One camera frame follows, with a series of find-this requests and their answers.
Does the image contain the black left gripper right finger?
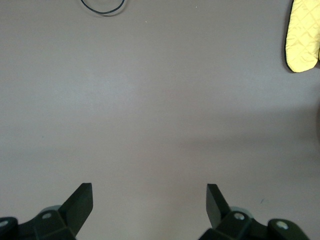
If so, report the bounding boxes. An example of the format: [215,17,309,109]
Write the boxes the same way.
[199,183,310,240]

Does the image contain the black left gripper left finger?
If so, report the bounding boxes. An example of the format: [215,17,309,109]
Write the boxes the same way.
[0,182,94,240]

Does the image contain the brown table cover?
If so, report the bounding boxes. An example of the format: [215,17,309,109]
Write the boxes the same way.
[0,0,320,240]

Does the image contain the yellow quilted oven mitt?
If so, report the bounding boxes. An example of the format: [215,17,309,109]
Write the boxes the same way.
[283,0,320,74]

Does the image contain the thin black cable loop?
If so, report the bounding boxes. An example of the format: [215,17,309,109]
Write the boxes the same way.
[80,0,127,17]

